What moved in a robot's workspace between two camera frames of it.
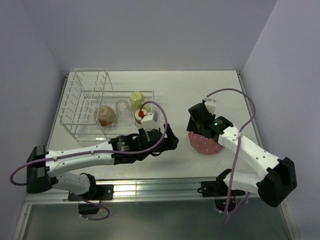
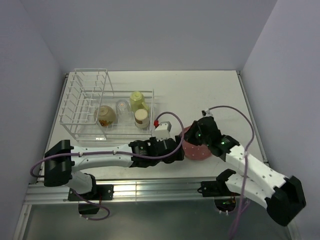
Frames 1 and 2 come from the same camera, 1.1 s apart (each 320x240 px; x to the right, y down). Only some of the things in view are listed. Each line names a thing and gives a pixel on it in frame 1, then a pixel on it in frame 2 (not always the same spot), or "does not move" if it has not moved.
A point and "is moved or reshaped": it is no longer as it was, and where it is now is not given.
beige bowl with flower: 105,116 does not move
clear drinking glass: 123,108 does not move
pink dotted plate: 204,145 is moved or reshaped
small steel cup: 138,119 does not move
